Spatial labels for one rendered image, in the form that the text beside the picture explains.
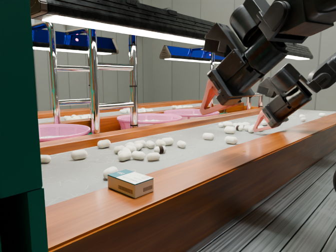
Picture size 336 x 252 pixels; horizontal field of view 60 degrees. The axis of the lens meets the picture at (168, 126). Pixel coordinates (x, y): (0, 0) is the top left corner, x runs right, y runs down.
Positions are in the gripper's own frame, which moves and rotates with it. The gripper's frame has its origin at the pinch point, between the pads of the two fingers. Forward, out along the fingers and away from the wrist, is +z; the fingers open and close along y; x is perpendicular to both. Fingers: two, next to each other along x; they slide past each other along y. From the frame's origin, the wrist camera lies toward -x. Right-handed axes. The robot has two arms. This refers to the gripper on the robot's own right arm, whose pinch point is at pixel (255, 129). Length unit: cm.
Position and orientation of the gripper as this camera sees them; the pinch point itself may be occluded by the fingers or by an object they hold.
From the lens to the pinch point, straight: 101.6
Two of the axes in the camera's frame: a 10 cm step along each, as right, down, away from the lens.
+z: -5.6, 5.6, 6.1
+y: -6.7, 1.2, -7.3
